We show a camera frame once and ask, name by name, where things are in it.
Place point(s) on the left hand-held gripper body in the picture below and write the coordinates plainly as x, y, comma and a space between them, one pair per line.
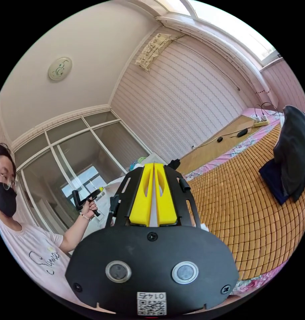
92, 195

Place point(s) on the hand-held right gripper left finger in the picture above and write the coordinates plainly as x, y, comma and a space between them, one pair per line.
141, 200

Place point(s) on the covered air conditioner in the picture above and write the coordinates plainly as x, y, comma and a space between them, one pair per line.
152, 51

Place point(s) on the window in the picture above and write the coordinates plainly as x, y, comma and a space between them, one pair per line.
229, 20

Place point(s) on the person's body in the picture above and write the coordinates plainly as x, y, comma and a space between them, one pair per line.
24, 250

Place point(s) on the pile of clothes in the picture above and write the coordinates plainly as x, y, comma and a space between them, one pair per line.
292, 155

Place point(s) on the power strip with chargers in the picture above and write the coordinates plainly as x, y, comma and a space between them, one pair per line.
262, 121

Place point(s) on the person's left hand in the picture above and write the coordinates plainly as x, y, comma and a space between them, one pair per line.
90, 208

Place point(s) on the glass partition with white frame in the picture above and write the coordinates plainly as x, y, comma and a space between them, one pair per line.
67, 160

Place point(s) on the long black device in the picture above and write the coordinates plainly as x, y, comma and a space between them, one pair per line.
242, 132

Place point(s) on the bed with woven mat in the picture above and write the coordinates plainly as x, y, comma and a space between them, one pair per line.
229, 212

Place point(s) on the round ceiling lamp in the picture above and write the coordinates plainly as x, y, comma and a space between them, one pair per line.
59, 68

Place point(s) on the person's left forearm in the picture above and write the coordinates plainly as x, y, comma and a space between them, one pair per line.
73, 235

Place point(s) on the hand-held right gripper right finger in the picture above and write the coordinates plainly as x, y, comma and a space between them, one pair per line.
167, 200

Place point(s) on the white long sleeve shirt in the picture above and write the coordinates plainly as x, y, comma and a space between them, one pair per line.
155, 212

